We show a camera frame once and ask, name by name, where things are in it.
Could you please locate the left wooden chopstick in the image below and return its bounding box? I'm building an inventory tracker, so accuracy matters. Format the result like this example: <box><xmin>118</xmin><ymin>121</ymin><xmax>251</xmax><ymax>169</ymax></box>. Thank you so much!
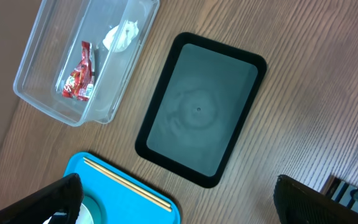
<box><xmin>83</xmin><ymin>159</ymin><xmax>173</xmax><ymax>213</ymax></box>

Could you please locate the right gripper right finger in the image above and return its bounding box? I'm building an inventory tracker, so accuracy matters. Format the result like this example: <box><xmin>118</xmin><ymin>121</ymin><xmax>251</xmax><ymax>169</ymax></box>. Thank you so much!
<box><xmin>273</xmin><ymin>175</ymin><xmax>358</xmax><ymax>224</ymax></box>

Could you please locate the clear plastic bin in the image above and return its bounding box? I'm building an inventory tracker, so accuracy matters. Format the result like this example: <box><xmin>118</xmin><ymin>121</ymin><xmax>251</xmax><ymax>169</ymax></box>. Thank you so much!
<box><xmin>13</xmin><ymin>0</ymin><xmax>160</xmax><ymax>126</ymax></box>

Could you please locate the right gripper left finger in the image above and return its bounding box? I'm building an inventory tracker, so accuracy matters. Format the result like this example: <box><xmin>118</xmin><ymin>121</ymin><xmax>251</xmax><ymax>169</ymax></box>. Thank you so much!
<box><xmin>0</xmin><ymin>173</ymin><xmax>84</xmax><ymax>224</ymax></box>

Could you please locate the red snack wrapper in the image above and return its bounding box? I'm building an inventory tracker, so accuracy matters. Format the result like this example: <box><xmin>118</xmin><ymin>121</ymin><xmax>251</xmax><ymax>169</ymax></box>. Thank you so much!
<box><xmin>62</xmin><ymin>41</ymin><xmax>95</xmax><ymax>101</ymax></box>

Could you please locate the wooden chopstick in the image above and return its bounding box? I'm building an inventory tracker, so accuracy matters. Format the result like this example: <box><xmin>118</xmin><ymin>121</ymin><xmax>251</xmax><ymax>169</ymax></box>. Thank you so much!
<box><xmin>83</xmin><ymin>156</ymin><xmax>172</xmax><ymax>208</ymax></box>
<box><xmin>83</xmin><ymin>159</ymin><xmax>173</xmax><ymax>213</ymax></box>

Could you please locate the grey-green bowl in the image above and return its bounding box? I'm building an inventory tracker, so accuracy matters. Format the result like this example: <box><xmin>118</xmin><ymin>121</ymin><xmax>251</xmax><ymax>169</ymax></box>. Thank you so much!
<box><xmin>44</xmin><ymin>195</ymin><xmax>101</xmax><ymax>224</ymax></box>

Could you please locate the teal serving tray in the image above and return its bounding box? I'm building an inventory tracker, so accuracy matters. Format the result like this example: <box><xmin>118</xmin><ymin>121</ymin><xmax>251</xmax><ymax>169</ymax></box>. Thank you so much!
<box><xmin>64</xmin><ymin>152</ymin><xmax>181</xmax><ymax>224</ymax></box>

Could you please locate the right wooden chopstick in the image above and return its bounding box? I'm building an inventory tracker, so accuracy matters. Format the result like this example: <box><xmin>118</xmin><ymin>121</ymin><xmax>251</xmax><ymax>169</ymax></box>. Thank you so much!
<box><xmin>83</xmin><ymin>156</ymin><xmax>172</xmax><ymax>208</ymax></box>

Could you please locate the black tray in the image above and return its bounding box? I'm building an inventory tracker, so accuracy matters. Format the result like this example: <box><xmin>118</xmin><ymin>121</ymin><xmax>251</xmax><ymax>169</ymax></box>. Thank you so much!
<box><xmin>135</xmin><ymin>32</ymin><xmax>267</xmax><ymax>188</ymax></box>

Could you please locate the white napkin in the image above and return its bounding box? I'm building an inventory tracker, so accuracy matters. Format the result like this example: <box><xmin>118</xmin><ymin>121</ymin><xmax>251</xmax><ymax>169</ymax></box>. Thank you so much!
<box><xmin>102</xmin><ymin>21</ymin><xmax>139</xmax><ymax>52</ymax></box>

